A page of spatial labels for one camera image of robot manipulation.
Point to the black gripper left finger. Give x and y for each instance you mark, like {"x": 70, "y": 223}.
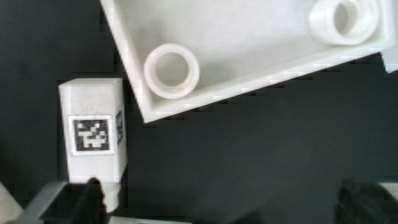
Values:
{"x": 66, "y": 204}

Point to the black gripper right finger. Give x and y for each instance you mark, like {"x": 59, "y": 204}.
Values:
{"x": 366, "y": 204}

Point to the white table leg with tag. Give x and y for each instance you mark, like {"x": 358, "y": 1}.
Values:
{"x": 95, "y": 133}

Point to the white square tabletop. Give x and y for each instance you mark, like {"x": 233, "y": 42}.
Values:
{"x": 210, "y": 48}

